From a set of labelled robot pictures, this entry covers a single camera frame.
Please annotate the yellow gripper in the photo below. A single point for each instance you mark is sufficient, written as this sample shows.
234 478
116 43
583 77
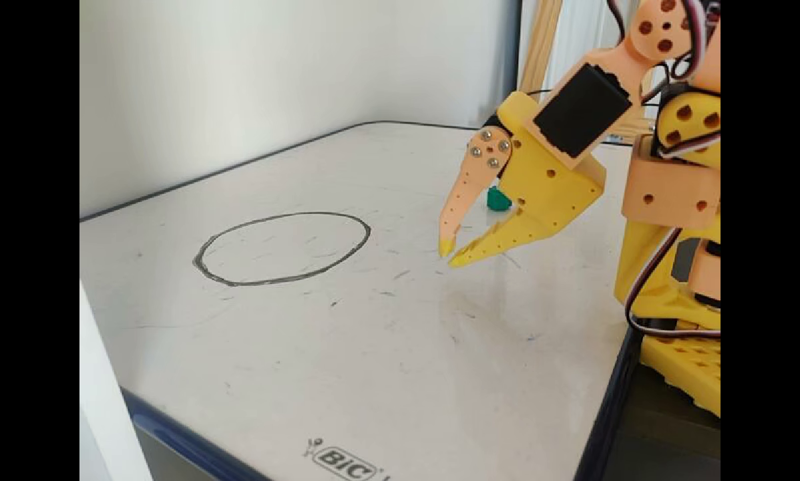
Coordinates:
545 194

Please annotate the yellow and orange robot arm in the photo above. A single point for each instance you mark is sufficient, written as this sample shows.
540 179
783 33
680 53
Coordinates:
670 190

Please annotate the small green cube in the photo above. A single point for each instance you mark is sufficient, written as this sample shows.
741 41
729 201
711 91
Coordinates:
497 199

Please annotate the white BIC whiteboard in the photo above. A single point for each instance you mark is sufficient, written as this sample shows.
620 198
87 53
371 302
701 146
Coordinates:
373 347

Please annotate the white upright panel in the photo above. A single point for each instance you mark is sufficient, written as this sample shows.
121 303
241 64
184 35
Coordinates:
103 401

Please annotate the light wooden frame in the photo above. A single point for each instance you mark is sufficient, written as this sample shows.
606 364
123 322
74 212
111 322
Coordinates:
539 47

